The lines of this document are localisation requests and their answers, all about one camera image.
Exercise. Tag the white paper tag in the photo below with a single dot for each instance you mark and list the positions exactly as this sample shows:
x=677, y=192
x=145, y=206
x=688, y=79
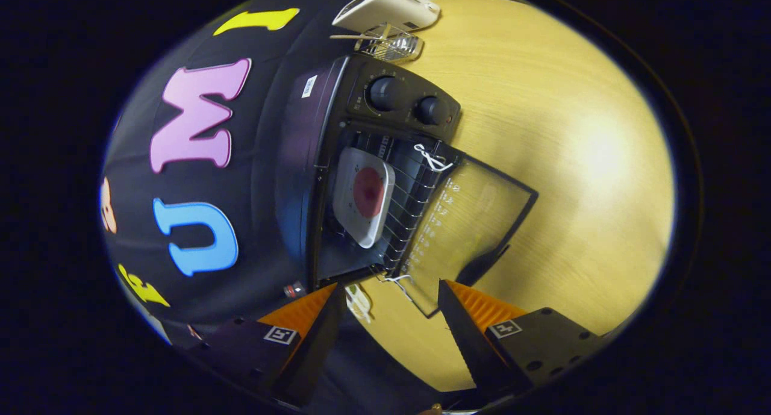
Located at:
x=359, y=302

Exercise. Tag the wooden stick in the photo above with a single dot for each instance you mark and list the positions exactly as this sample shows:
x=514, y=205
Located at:
x=349, y=37

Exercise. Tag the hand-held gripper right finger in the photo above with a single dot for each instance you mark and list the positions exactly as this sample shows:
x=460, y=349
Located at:
x=467, y=343

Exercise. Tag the white square plate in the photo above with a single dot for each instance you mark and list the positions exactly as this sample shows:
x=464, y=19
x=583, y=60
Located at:
x=346, y=204

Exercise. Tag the pink round bun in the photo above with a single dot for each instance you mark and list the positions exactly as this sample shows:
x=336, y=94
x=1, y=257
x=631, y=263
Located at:
x=368, y=192

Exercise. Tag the black toaster oven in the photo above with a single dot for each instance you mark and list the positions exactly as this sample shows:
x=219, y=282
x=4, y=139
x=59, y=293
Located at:
x=301, y=162

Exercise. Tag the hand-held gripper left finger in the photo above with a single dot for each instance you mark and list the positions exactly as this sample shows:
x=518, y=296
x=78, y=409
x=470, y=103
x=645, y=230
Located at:
x=316, y=349

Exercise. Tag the white pop-up toaster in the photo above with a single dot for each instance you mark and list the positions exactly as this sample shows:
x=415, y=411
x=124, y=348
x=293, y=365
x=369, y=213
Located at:
x=385, y=5

